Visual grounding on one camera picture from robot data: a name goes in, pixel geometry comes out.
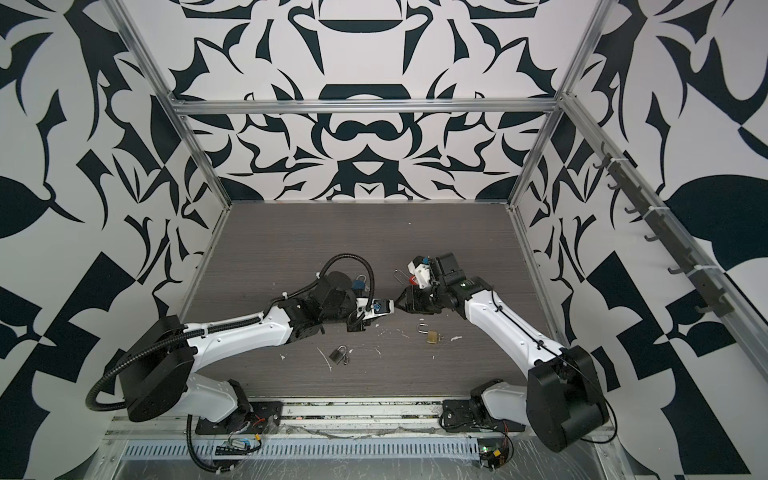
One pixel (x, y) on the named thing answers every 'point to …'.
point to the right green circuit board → (493, 452)
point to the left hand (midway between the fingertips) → (385, 298)
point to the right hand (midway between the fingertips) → (401, 302)
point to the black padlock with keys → (340, 355)
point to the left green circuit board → (238, 447)
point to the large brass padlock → (433, 336)
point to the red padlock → (412, 278)
